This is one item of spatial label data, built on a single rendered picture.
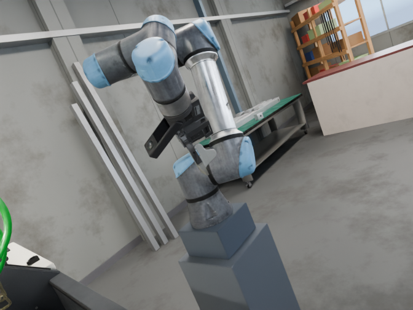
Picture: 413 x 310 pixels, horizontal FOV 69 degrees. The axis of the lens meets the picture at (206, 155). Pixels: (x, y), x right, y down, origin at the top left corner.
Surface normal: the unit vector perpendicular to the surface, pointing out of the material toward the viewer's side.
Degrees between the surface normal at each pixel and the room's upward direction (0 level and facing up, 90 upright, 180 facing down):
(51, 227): 90
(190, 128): 43
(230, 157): 68
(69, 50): 90
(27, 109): 90
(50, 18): 90
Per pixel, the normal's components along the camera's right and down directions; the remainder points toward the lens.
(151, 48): -0.24, -0.54
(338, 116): -0.58, 0.38
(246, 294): 0.72, -0.16
